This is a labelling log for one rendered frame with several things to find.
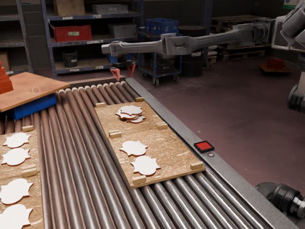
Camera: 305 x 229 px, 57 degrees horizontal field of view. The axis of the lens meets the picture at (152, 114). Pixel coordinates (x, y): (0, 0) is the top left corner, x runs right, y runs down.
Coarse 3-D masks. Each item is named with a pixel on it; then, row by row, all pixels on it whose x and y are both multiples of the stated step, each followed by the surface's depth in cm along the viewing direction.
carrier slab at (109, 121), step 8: (120, 104) 187; (128, 104) 187; (136, 104) 187; (144, 104) 187; (96, 112) 176; (104, 112) 176; (112, 112) 176; (144, 112) 176; (152, 112) 176; (104, 120) 166; (112, 120) 166; (120, 120) 166; (144, 120) 166; (152, 120) 166; (160, 120) 166; (104, 128) 157; (112, 128) 157; (120, 128) 157; (128, 128) 157; (136, 128) 157; (144, 128) 157; (152, 128) 157
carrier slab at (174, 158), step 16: (112, 144) 142; (144, 144) 142; (160, 144) 142; (176, 144) 142; (128, 160) 129; (160, 160) 129; (176, 160) 129; (192, 160) 129; (128, 176) 119; (160, 176) 119; (176, 176) 120
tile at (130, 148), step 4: (124, 144) 140; (128, 144) 140; (132, 144) 140; (136, 144) 140; (140, 144) 140; (124, 148) 137; (128, 148) 137; (132, 148) 137; (136, 148) 137; (140, 148) 137; (144, 148) 137; (124, 152) 135; (128, 152) 133; (132, 152) 133; (136, 152) 133; (140, 152) 133; (144, 152) 133; (128, 156) 132; (136, 156) 132
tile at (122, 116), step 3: (120, 111) 169; (117, 114) 166; (120, 114) 165; (123, 114) 165; (126, 114) 165; (123, 117) 162; (126, 117) 162; (129, 117) 162; (132, 117) 162; (135, 117) 164
